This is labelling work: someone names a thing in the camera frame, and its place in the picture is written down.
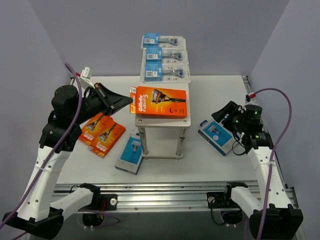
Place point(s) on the orange fusion5 razor box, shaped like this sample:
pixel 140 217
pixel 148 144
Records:
pixel 106 138
pixel 156 102
pixel 93 127

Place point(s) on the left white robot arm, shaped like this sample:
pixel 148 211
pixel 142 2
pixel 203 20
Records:
pixel 36 214

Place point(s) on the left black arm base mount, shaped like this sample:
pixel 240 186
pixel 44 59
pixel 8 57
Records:
pixel 105 202

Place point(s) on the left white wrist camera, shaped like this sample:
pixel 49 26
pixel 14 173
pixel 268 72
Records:
pixel 85 78

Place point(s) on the white two-tier shelf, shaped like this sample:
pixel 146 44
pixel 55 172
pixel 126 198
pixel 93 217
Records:
pixel 161 148

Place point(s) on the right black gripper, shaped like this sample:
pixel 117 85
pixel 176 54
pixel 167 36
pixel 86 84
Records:
pixel 231 115

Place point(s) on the blue Harry's box right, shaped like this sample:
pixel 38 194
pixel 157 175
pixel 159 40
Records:
pixel 217 136

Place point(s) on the clear blue-card razor blister pack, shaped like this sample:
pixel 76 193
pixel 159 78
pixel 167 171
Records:
pixel 165 73

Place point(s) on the Gillette SkinGuard blister pack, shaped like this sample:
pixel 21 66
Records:
pixel 164 56

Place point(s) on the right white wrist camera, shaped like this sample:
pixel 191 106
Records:
pixel 250 99

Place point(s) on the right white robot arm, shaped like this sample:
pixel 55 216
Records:
pixel 273 216

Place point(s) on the blue harry's box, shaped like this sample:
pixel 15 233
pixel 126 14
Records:
pixel 217 136
pixel 130 158

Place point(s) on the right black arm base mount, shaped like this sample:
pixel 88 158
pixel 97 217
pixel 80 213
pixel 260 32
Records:
pixel 219 200

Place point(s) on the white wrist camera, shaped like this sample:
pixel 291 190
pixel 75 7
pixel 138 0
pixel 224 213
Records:
pixel 250 99
pixel 85 78

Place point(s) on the aluminium mounting rail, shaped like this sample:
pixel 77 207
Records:
pixel 162 197

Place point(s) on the blue Harry's box front left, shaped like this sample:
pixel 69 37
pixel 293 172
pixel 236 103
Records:
pixel 130 158

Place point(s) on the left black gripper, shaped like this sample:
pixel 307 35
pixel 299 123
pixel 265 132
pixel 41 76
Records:
pixel 104 97

